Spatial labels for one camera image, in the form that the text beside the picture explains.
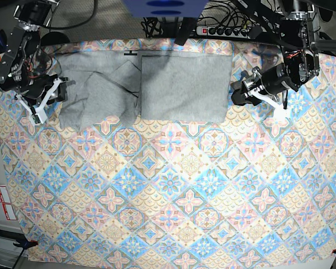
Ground white red labels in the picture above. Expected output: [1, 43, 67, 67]
[0, 185, 17, 221]

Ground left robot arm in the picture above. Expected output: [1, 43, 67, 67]
[231, 1, 320, 120]

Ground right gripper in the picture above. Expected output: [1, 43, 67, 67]
[15, 75, 69, 124]

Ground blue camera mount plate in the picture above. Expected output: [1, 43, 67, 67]
[123, 0, 208, 18]

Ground black power strip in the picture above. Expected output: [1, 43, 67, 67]
[195, 26, 250, 39]

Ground patterned tablecloth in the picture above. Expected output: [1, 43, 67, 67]
[0, 55, 336, 268]

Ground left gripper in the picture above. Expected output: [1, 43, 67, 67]
[231, 66, 292, 120]

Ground black clamp bottom left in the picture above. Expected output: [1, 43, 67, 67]
[13, 239, 38, 250]

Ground black round base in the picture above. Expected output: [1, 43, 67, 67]
[41, 31, 71, 47]

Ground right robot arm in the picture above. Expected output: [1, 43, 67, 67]
[0, 1, 68, 125]

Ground black strap on table edge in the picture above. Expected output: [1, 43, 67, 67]
[175, 17, 195, 46]

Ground grey T-shirt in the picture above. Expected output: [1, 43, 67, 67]
[58, 50, 232, 131]

